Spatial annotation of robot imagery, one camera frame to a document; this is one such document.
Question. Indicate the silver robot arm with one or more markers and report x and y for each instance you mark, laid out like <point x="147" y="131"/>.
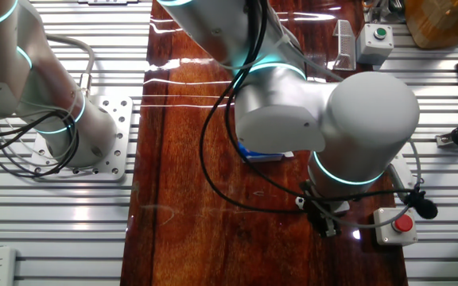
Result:
<point x="364" y="127"/>

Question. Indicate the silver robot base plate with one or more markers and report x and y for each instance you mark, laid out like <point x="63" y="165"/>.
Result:
<point x="117" y="119"/>

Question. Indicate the grey box with red button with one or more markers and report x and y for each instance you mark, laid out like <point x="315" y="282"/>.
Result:
<point x="392" y="234"/>

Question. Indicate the black fuzzy microphone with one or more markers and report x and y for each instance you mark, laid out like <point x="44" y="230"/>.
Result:
<point x="425" y="208"/>

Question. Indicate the small black white soccer ball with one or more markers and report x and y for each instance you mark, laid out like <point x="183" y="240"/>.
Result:
<point x="300" y="203"/>

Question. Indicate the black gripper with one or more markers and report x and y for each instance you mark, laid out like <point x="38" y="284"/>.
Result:
<point x="322" y="210"/>

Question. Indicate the brown cardboard box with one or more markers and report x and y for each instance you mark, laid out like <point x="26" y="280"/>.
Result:
<point x="443" y="20"/>

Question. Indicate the grey box with green button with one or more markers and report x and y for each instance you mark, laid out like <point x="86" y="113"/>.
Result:
<point x="374" y="43"/>

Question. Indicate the blue tissue pack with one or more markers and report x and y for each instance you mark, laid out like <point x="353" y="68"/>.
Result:
<point x="261" y="157"/>

